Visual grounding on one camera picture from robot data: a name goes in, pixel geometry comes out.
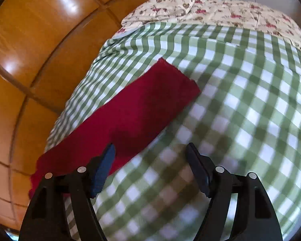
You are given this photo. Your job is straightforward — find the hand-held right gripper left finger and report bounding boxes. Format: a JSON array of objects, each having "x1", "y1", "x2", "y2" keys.
[{"x1": 19, "y1": 144, "x2": 116, "y2": 241}]

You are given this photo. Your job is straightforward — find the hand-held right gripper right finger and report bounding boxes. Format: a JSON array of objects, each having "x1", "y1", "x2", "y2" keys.
[{"x1": 185, "y1": 143, "x2": 283, "y2": 241}]

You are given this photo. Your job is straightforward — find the red knitted garment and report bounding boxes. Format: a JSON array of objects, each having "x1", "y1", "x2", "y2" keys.
[{"x1": 29, "y1": 57, "x2": 201, "y2": 199}]

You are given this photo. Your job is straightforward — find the green checked bed sheet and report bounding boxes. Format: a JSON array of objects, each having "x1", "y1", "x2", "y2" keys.
[{"x1": 44, "y1": 21, "x2": 301, "y2": 241}]

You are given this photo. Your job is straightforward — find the wooden panelled wardrobe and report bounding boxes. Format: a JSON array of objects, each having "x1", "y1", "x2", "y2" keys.
[{"x1": 0, "y1": 0, "x2": 171, "y2": 231}]

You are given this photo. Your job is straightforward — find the floral quilt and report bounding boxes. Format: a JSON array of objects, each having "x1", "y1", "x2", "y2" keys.
[{"x1": 117, "y1": 0, "x2": 301, "y2": 58}]

